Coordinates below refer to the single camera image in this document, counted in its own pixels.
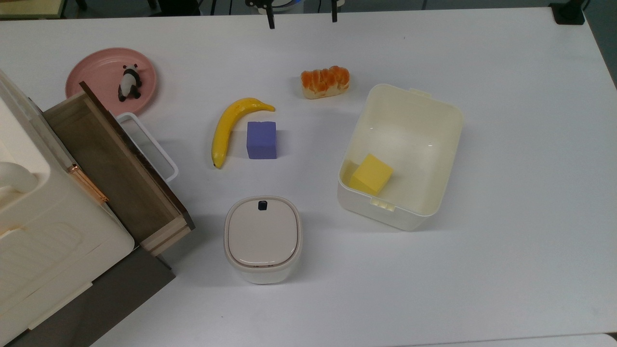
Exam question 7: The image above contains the cream plastic box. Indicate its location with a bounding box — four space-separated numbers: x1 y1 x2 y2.
337 83 465 232

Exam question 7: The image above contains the shrimp sushi toy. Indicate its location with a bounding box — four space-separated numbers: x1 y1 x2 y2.
301 66 351 100

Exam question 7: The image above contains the yellow toy banana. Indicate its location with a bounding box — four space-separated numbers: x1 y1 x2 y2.
211 98 276 169

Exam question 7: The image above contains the purple cube block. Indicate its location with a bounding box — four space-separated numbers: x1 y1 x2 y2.
246 121 278 160

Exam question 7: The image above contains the panda figurine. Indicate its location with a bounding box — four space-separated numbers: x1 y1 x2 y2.
118 64 143 102

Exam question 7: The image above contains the yellow cube block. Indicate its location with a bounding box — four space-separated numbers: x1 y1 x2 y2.
349 154 394 196

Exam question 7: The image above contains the pink plate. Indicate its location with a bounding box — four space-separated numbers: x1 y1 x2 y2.
65 47 158 116

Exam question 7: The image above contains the brown wooden drawer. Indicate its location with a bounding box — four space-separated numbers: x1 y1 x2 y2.
42 81 196 257

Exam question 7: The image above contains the cream bowl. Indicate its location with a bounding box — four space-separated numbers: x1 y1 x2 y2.
223 195 303 285

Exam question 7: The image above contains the yellow wooden table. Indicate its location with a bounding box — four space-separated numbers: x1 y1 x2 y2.
0 0 67 20

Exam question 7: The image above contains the cream storage cabinet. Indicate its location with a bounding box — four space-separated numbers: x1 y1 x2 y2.
0 67 135 345

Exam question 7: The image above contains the white drawer handle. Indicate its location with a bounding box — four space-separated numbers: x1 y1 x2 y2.
116 112 179 183

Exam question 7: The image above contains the black camera stand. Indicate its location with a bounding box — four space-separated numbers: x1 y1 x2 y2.
550 2 586 26

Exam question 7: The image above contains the copper cabinet handle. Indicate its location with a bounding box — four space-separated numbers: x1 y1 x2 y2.
67 164 109 206

